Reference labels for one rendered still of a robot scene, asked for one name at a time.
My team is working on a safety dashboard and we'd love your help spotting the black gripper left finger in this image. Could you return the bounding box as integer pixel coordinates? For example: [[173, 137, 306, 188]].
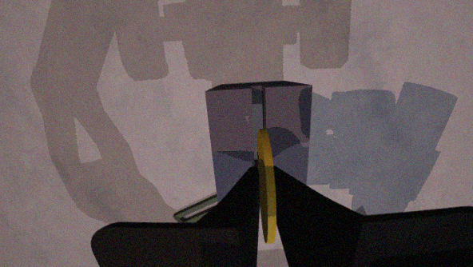
[[90, 166, 260, 267]]

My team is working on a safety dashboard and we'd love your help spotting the dark grey box wall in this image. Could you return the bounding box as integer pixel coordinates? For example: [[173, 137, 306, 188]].
[[213, 81, 298, 104]]

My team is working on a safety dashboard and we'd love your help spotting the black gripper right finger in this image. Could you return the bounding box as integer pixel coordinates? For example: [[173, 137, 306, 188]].
[[274, 166, 473, 267]]

